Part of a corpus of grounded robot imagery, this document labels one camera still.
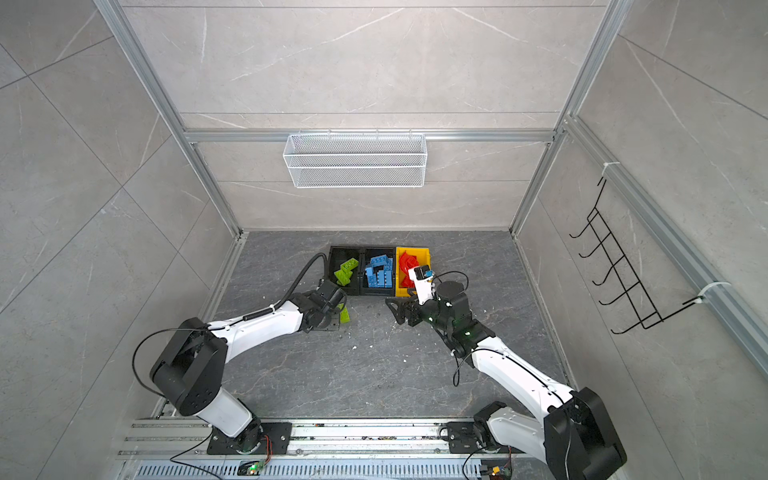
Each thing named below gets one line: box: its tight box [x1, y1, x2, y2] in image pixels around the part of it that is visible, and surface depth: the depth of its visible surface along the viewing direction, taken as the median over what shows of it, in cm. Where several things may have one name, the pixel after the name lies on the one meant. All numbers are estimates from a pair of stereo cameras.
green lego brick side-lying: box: [340, 258, 359, 272], surface depth 109 cm
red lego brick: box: [399, 250, 419, 288], surface depth 103 cm
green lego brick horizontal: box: [334, 270, 353, 286], surface depth 106 cm
